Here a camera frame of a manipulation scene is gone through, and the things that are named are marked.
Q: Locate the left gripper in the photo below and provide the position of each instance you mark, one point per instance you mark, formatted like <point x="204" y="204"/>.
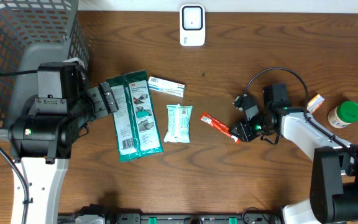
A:
<point x="97" y="96"/>

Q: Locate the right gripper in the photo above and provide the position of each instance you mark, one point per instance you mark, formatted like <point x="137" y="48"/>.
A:
<point x="245" y="134"/>

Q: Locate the red stick sachet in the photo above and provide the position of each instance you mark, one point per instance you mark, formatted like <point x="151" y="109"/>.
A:
<point x="216" y="124"/>

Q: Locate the large green box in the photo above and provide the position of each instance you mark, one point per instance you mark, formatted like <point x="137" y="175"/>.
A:
<point x="135" y="123"/>

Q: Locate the white green box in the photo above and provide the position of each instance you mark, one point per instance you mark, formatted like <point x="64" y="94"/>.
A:
<point x="165" y="86"/>

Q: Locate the orange small box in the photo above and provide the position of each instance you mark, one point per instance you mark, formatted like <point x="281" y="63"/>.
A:
<point x="315" y="103"/>

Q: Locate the teal snack packet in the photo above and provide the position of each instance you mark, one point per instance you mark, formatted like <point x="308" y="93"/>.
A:
<point x="178" y="124"/>

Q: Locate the green lid jar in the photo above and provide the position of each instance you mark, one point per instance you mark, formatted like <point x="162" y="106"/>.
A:
<point x="343" y="115"/>

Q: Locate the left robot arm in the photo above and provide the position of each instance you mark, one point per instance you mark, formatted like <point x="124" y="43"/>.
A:
<point x="42" y="138"/>

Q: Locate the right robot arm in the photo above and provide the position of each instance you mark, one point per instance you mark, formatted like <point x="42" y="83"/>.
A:
<point x="334" y="180"/>

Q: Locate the grey plastic mesh basket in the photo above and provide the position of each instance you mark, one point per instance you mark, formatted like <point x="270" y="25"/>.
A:
<point x="33" y="32"/>

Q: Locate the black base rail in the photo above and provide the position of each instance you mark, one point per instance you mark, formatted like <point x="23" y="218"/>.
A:
<point x="250" y="218"/>

